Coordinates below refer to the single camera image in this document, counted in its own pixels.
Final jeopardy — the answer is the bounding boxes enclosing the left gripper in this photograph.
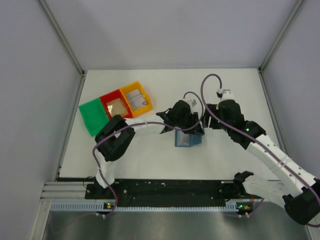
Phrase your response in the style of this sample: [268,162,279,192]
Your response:
[175,111,203,135]

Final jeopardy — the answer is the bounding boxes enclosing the blue leather card holder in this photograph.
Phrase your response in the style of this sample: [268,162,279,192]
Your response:
[174,130,202,148]

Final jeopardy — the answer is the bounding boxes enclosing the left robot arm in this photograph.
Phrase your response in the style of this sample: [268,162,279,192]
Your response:
[92,99,205,199]

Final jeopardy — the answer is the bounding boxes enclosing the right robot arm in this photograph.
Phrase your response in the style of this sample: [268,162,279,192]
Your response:
[202,99,320,228]

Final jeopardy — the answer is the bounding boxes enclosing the silver cards in yellow bin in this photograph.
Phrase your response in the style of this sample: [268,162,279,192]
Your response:
[124,89,150,111]

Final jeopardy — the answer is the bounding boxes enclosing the gold cards in red bin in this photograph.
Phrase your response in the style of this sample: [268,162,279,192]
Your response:
[106,98,128,117]

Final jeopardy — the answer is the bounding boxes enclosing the yellow plastic bin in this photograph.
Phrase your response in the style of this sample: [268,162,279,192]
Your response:
[119,81,153,118]

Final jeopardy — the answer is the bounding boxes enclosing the red plastic bin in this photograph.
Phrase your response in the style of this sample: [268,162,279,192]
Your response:
[99,89,133,119]

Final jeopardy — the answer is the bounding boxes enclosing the green plastic bin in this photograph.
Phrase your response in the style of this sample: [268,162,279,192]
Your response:
[78,98,109,137]

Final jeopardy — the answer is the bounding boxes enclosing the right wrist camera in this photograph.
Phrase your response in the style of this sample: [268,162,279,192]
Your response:
[216,88,235,101]

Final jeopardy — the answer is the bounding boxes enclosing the white cable duct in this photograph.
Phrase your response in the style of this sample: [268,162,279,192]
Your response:
[49,201,253,213]

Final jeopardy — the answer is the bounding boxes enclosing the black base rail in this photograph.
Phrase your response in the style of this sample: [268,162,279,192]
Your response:
[85,178,258,208]

